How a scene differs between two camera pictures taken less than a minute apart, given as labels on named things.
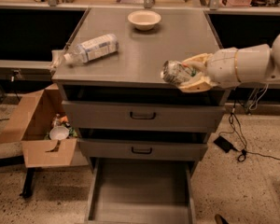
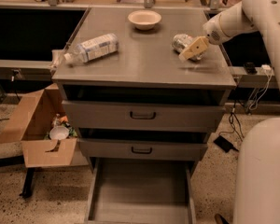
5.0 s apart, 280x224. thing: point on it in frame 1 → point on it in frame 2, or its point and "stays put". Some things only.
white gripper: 221,67 → 213,32
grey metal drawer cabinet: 143,136 stays put
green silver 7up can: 176,72 → 181,42
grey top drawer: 145,116 stays put
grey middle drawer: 142,149 stays put
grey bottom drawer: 141,191 stays put
